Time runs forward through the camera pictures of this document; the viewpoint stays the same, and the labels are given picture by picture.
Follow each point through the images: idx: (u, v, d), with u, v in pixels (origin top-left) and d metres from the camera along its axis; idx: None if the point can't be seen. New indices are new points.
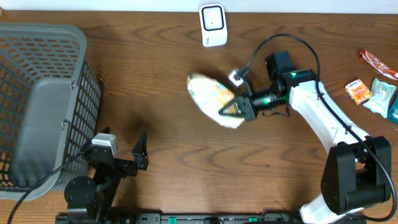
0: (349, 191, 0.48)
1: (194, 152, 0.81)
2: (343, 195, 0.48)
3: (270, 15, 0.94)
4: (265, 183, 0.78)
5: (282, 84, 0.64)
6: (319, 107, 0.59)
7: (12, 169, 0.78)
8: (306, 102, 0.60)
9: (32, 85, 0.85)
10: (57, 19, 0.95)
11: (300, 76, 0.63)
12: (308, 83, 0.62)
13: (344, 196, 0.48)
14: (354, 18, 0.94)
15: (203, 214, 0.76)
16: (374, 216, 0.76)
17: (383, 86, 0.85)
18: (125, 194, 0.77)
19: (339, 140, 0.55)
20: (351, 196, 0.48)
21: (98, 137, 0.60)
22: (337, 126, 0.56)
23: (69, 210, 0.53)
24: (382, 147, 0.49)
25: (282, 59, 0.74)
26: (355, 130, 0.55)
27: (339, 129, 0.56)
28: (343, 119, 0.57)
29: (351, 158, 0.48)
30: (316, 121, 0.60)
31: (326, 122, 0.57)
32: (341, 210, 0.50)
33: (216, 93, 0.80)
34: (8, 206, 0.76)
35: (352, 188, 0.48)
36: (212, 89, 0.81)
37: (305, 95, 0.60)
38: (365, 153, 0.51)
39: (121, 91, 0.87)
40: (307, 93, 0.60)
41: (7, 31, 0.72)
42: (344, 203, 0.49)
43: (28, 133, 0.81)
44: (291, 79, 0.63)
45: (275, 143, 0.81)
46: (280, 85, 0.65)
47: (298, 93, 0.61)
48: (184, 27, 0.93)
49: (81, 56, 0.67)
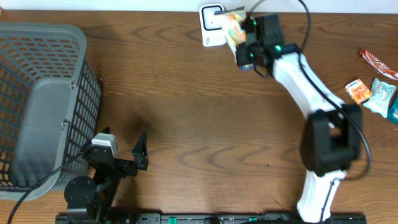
0: (324, 152, 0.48)
1: (194, 152, 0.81)
2: (317, 155, 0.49)
3: None
4: (265, 183, 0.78)
5: (268, 58, 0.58)
6: (301, 81, 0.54)
7: (12, 169, 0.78)
8: (289, 74, 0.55)
9: (32, 85, 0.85)
10: (56, 18, 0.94)
11: (285, 50, 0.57)
12: (291, 56, 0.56)
13: (319, 157, 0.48)
14: (354, 18, 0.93)
15: (203, 214, 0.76)
16: (374, 216, 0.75)
17: (383, 86, 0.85)
18: (125, 194, 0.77)
19: (316, 107, 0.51)
20: (325, 157, 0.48)
21: (99, 137, 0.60)
22: (318, 99, 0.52)
23: (69, 210, 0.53)
24: (356, 112, 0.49)
25: (273, 20, 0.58)
26: (333, 99, 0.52)
27: (319, 101, 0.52)
28: (322, 88, 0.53)
29: (327, 122, 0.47)
30: (299, 94, 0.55)
31: (307, 94, 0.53)
32: (317, 170, 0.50)
33: (233, 35, 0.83)
34: (8, 206, 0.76)
35: (326, 149, 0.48)
36: (229, 31, 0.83)
37: (288, 68, 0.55)
38: (340, 117, 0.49)
39: (121, 91, 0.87)
40: (290, 65, 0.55)
41: (7, 31, 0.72)
42: (318, 163, 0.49)
43: (28, 132, 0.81)
44: (277, 54, 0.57)
45: (275, 143, 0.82)
46: (266, 60, 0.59)
47: (282, 66, 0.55)
48: (184, 27, 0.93)
49: (81, 56, 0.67)
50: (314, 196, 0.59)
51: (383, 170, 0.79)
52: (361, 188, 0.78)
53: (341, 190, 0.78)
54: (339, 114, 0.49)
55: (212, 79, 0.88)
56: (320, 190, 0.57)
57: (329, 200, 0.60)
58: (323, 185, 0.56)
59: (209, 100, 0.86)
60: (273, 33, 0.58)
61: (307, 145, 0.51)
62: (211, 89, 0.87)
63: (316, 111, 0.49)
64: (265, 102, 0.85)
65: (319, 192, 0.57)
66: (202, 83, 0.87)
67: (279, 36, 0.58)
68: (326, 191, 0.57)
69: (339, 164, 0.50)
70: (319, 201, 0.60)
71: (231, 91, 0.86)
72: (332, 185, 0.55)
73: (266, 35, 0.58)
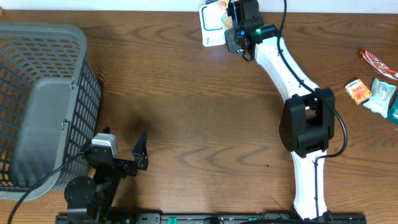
0: (300, 132, 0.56)
1: (194, 152, 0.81)
2: (295, 136, 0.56)
3: (270, 15, 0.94)
4: (265, 183, 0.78)
5: (249, 39, 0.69)
6: (278, 63, 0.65)
7: (11, 169, 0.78)
8: (267, 56, 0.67)
9: (32, 85, 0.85)
10: (56, 18, 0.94)
11: (264, 32, 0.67)
12: (270, 40, 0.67)
13: (297, 137, 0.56)
14: (354, 18, 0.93)
15: (203, 214, 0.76)
16: (374, 216, 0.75)
17: (383, 86, 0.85)
18: (125, 194, 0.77)
19: (293, 93, 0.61)
20: (301, 137, 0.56)
21: (99, 137, 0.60)
22: (291, 79, 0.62)
23: (69, 210, 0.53)
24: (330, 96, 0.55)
25: (251, 5, 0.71)
26: (307, 84, 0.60)
27: (293, 79, 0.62)
28: (298, 73, 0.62)
29: (303, 106, 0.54)
30: (277, 74, 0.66)
31: (283, 76, 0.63)
32: (296, 149, 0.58)
33: (225, 20, 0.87)
34: (8, 206, 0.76)
35: (303, 130, 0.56)
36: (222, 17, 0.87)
37: (267, 50, 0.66)
38: (315, 101, 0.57)
39: (121, 91, 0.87)
40: (270, 48, 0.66)
41: (7, 31, 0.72)
42: (296, 142, 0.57)
43: (28, 132, 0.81)
44: (256, 36, 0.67)
45: (274, 143, 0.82)
46: (247, 42, 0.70)
47: (262, 48, 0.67)
48: (184, 27, 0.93)
49: (81, 56, 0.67)
50: (305, 185, 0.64)
51: (383, 170, 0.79)
52: (361, 188, 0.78)
53: (341, 190, 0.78)
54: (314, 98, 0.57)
55: (212, 78, 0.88)
56: (308, 172, 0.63)
57: (319, 187, 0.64)
58: (308, 167, 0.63)
59: (209, 100, 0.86)
60: (252, 17, 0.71)
61: (286, 127, 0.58)
62: (211, 89, 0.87)
63: (293, 97, 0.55)
64: (265, 102, 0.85)
65: (306, 177, 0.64)
66: (202, 83, 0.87)
67: (257, 19, 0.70)
68: (313, 175, 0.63)
69: (314, 142, 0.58)
70: (310, 189, 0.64)
71: (231, 91, 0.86)
72: (316, 166, 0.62)
73: (246, 18, 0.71)
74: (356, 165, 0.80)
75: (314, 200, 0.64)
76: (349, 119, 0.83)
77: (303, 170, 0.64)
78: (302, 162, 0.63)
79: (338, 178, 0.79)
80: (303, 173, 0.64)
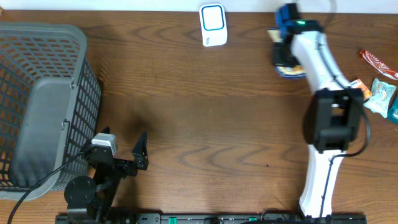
0: (323, 127, 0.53)
1: (194, 152, 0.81)
2: (316, 130, 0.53)
3: (270, 15, 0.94)
4: (265, 183, 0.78)
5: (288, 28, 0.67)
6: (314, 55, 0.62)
7: (11, 169, 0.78)
8: (305, 46, 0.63)
9: (32, 85, 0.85)
10: (56, 18, 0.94)
11: (307, 25, 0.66)
12: (312, 32, 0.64)
13: (318, 132, 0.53)
14: (354, 18, 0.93)
15: (203, 214, 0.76)
16: (374, 216, 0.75)
17: (383, 86, 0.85)
18: (125, 194, 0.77)
19: (325, 86, 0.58)
20: (323, 132, 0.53)
21: (99, 137, 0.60)
22: (323, 73, 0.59)
23: (69, 210, 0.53)
24: (360, 97, 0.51)
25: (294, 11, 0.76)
26: (340, 81, 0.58)
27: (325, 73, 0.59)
28: (333, 68, 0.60)
29: (331, 100, 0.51)
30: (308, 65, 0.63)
31: (317, 68, 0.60)
32: (315, 144, 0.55)
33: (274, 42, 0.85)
34: (8, 206, 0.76)
35: (326, 125, 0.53)
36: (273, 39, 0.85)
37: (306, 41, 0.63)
38: (345, 100, 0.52)
39: (122, 91, 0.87)
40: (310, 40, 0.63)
41: (7, 31, 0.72)
42: (316, 137, 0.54)
43: (28, 132, 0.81)
44: (299, 27, 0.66)
45: (274, 143, 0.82)
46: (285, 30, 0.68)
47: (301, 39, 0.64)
48: (183, 27, 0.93)
49: (81, 56, 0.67)
50: (315, 183, 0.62)
51: (383, 170, 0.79)
52: (362, 188, 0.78)
53: (341, 190, 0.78)
54: (344, 96, 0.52)
55: (212, 78, 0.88)
56: (321, 172, 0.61)
57: (329, 186, 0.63)
58: (324, 164, 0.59)
59: (209, 100, 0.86)
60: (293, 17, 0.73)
61: (310, 119, 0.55)
62: (211, 89, 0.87)
63: (323, 89, 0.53)
64: (265, 102, 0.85)
65: (319, 175, 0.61)
66: (202, 83, 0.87)
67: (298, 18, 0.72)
68: (326, 175, 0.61)
69: (336, 141, 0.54)
70: (321, 187, 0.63)
71: (231, 91, 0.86)
72: (331, 165, 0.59)
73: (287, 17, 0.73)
74: (356, 165, 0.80)
75: (321, 199, 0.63)
76: None
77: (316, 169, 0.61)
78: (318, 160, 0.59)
79: (338, 178, 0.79)
80: (316, 172, 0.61)
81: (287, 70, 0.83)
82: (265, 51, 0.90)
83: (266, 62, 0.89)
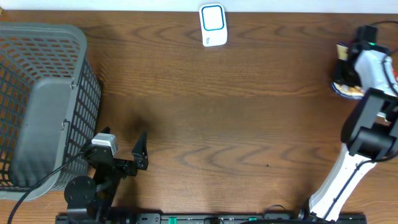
0: (364, 126, 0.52)
1: (194, 152, 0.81)
2: (357, 126, 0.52)
3: (270, 15, 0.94)
4: (265, 183, 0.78)
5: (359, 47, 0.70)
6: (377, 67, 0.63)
7: (11, 169, 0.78)
8: (369, 59, 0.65)
9: (32, 85, 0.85)
10: (56, 18, 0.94)
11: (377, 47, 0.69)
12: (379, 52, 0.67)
13: (358, 129, 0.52)
14: (354, 18, 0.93)
15: (203, 214, 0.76)
16: (374, 216, 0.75)
17: None
18: (125, 194, 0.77)
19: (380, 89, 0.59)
20: (362, 131, 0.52)
21: (98, 137, 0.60)
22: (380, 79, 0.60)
23: (69, 210, 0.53)
24: None
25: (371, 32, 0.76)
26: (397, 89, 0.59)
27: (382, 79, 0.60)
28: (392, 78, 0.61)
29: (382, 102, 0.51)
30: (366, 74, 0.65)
31: (375, 75, 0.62)
32: (351, 142, 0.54)
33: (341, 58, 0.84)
34: (8, 206, 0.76)
35: (367, 125, 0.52)
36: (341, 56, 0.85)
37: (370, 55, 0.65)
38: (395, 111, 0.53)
39: (122, 91, 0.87)
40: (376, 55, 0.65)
41: (7, 31, 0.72)
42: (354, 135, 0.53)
43: (28, 132, 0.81)
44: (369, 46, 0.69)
45: (275, 143, 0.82)
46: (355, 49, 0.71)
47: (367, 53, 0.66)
48: (183, 27, 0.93)
49: (81, 57, 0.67)
50: (333, 184, 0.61)
51: (383, 170, 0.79)
52: (362, 189, 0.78)
53: None
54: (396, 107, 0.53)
55: (212, 79, 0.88)
56: (342, 173, 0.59)
57: (345, 192, 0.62)
58: (349, 168, 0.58)
59: (209, 100, 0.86)
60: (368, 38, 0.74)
61: (353, 117, 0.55)
62: (211, 89, 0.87)
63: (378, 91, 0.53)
64: (265, 102, 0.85)
65: (340, 177, 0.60)
66: (202, 83, 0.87)
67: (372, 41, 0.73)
68: (347, 178, 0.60)
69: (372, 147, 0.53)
70: (337, 190, 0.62)
71: (231, 91, 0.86)
72: (356, 171, 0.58)
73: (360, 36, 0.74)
74: None
75: (333, 201, 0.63)
76: None
77: (338, 170, 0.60)
78: (344, 162, 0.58)
79: None
80: (337, 173, 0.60)
81: (344, 88, 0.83)
82: (265, 51, 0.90)
83: (267, 63, 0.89)
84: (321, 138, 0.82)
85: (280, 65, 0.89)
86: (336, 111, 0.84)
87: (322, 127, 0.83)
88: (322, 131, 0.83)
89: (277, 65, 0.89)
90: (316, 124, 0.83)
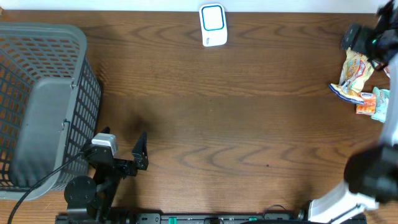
0: (374, 176, 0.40)
1: (194, 152, 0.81)
2: (366, 174, 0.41)
3: (270, 15, 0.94)
4: (265, 183, 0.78)
5: None
6: None
7: (12, 169, 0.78)
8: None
9: (32, 85, 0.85)
10: (56, 18, 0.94)
11: None
12: None
13: (362, 177, 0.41)
14: (355, 18, 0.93)
15: (203, 214, 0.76)
16: (374, 216, 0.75)
17: (385, 94, 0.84)
18: (125, 195, 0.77)
19: None
20: (368, 178, 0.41)
21: (98, 137, 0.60)
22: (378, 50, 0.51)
23: (69, 210, 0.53)
24: None
25: None
26: None
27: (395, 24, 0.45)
28: None
29: None
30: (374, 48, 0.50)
31: None
32: (352, 184, 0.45)
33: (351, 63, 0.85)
34: (8, 206, 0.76)
35: (376, 177, 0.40)
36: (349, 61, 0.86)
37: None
38: None
39: (121, 91, 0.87)
40: None
41: (7, 31, 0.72)
42: (357, 180, 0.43)
43: (28, 132, 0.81)
44: None
45: (274, 143, 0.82)
46: None
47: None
48: (183, 27, 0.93)
49: (81, 56, 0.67)
50: (331, 208, 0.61)
51: None
52: None
53: None
54: None
55: (212, 79, 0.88)
56: (341, 206, 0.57)
57: (344, 216, 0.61)
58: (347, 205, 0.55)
59: (209, 100, 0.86)
60: None
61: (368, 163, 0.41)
62: (211, 88, 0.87)
63: None
64: (265, 102, 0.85)
65: (339, 206, 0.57)
66: (202, 83, 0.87)
67: None
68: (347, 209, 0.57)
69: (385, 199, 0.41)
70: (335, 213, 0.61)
71: (231, 91, 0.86)
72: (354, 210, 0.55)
73: None
74: None
75: (330, 219, 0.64)
76: (347, 120, 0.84)
77: (337, 201, 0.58)
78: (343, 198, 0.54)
79: (338, 178, 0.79)
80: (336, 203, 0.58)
81: (344, 90, 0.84)
82: (265, 51, 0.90)
83: (267, 63, 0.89)
84: (321, 138, 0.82)
85: (280, 65, 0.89)
86: (335, 111, 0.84)
87: (322, 127, 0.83)
88: (321, 131, 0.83)
89: (277, 65, 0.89)
90: (316, 124, 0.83)
